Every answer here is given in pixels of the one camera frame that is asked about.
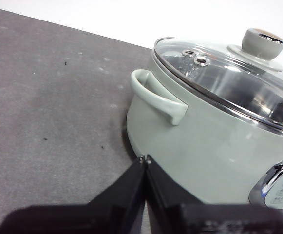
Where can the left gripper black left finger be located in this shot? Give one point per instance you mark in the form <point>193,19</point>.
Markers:
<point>102,219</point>

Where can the glass lid with green knob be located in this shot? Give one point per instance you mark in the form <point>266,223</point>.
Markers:
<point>229,73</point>

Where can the pale green electric steamer pot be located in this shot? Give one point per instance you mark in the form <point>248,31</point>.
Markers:
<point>204,158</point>

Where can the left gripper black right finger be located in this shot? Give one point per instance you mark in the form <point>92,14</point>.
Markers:
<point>192,219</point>

